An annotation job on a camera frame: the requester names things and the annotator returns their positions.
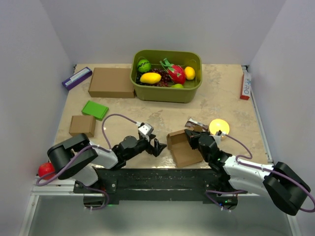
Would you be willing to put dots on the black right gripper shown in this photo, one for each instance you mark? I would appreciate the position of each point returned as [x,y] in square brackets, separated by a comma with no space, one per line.
[192,137]

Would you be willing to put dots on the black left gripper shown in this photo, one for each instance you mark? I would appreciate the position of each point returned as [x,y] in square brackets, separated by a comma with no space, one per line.
[158,148]

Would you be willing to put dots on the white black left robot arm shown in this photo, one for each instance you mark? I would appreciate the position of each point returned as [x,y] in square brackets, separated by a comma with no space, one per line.
[72,158]

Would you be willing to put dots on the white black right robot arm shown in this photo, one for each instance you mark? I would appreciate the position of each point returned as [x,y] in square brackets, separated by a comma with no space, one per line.
[239,175]

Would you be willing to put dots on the green small box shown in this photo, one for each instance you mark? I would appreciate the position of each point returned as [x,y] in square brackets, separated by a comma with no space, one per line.
[98,111]

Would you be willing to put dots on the red white toothpaste box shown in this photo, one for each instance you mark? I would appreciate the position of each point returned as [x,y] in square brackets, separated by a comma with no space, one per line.
[245,92]

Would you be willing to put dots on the small brown cardboard box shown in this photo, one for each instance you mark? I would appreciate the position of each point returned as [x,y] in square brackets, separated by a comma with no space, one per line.
[82,124]

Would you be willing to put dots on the large closed cardboard box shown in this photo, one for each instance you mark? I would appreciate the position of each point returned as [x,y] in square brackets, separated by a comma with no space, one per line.
[111,83]

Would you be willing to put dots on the purple rectangular box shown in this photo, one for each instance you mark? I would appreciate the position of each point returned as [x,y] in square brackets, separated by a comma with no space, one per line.
[77,78]

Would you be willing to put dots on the brown snack wrapper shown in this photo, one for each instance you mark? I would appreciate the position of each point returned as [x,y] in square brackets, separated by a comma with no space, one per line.
[196,125]

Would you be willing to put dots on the round yellow sponge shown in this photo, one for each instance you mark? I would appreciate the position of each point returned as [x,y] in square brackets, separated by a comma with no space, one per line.
[217,125]

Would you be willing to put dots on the green toy lime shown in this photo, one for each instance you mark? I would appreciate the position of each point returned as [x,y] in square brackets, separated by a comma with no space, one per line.
[178,86]

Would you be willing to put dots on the dark toy grapes bunch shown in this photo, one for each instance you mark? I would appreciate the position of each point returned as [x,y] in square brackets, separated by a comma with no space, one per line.
[164,82]

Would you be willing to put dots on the yellow toy lemon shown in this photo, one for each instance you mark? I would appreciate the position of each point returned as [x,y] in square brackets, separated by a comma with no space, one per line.
[189,73]

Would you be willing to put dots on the pink toy dragon fruit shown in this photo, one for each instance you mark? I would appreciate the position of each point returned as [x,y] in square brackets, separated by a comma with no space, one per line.
[175,72]

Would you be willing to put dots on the yellow toy mango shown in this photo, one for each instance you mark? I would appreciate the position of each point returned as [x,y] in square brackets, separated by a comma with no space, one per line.
[150,78]

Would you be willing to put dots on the olive green plastic bin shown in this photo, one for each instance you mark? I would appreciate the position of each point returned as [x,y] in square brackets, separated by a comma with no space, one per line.
[167,94]

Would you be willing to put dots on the green toy watermelon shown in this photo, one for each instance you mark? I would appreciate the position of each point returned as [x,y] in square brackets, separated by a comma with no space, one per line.
[144,66]

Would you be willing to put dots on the red toy tomato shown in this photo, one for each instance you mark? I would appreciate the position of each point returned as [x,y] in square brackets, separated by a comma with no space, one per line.
[46,171]

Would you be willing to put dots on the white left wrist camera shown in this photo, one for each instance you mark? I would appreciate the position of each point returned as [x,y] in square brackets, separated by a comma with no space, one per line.
[145,131]

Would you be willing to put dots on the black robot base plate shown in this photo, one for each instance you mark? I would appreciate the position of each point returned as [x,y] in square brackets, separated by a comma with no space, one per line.
[196,185]

